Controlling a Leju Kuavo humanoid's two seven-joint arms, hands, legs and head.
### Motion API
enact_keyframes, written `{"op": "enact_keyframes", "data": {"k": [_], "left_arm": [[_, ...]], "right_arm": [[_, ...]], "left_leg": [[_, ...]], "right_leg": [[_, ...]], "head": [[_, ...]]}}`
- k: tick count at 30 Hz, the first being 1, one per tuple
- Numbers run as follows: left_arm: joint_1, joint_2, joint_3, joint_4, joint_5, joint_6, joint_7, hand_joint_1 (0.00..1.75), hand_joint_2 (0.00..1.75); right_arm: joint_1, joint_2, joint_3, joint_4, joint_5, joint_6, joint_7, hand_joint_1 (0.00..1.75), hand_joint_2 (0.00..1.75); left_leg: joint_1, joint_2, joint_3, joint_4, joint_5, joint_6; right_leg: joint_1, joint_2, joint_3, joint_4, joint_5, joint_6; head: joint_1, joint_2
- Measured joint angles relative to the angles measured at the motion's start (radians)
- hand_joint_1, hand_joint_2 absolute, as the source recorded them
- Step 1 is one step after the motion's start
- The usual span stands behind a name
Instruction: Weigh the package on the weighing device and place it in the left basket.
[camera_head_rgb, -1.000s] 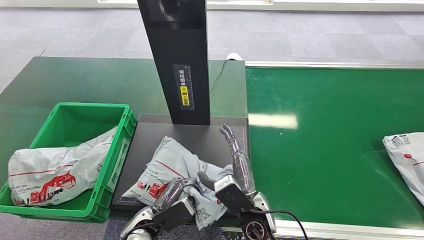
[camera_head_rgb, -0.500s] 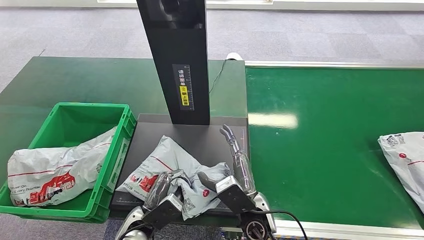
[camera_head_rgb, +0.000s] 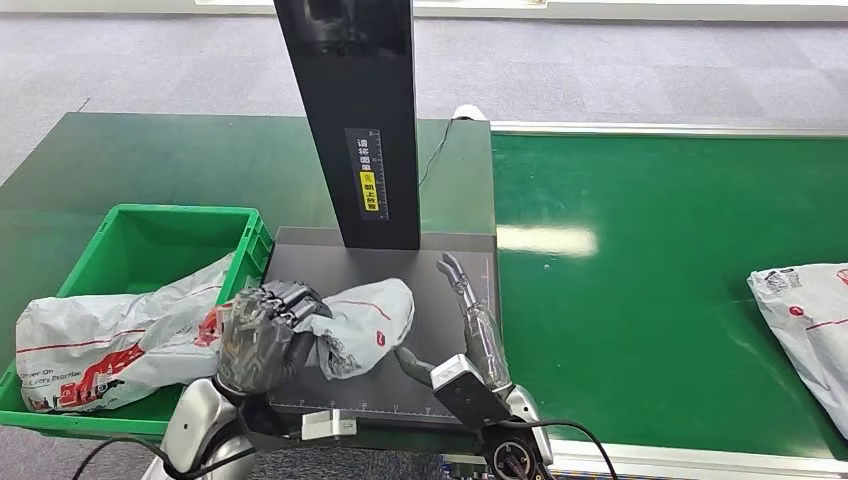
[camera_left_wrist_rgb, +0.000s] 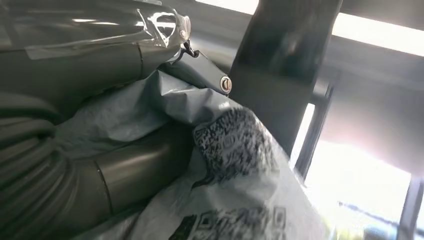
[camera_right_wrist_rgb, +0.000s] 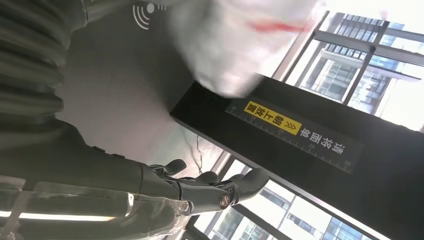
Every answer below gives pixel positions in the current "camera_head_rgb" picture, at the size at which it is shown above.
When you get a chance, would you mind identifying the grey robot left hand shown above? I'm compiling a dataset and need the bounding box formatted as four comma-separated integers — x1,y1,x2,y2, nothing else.
215,280,334,399

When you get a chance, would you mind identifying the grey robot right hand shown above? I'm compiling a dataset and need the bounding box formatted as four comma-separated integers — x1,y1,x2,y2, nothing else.
394,251,515,393

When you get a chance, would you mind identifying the grey courier package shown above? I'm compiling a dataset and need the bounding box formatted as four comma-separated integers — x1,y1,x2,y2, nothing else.
294,278,417,382

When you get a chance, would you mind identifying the green plastic basket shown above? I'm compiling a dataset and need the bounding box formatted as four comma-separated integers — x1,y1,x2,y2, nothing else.
0,203,275,440

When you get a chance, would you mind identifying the grey package with red print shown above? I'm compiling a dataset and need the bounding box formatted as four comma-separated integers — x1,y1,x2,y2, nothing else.
14,251,234,413

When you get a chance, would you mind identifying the black weighing scanner device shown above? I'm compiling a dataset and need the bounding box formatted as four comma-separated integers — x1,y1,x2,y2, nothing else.
264,0,501,432

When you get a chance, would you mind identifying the grey package with qr label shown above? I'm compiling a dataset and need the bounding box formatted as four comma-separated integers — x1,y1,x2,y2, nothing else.
747,262,848,442

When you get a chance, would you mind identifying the black and yellow label sticker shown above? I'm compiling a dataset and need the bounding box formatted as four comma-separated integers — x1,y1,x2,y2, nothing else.
344,127,391,222

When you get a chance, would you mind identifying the green conveyor belt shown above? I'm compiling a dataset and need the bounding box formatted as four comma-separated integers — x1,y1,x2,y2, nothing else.
491,133,848,462

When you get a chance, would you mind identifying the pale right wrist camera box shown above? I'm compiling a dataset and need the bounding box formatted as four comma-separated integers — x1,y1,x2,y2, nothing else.
430,354,513,431

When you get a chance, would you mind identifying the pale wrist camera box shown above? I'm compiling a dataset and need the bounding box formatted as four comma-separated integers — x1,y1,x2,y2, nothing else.
301,408,358,442
430,354,513,431

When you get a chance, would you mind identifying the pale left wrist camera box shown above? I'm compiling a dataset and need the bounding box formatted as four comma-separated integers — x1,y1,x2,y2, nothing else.
301,408,358,442

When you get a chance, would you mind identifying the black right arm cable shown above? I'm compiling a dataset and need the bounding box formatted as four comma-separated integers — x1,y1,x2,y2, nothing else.
510,418,621,480

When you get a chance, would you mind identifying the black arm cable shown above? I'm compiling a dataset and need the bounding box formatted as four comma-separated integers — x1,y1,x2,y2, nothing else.
510,418,621,480
69,433,256,480

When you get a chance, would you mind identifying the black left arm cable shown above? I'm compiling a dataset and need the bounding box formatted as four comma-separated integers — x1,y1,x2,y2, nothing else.
69,433,256,480

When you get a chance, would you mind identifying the aluminium conveyor frame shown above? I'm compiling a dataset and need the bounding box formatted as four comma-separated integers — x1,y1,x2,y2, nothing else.
443,121,848,480

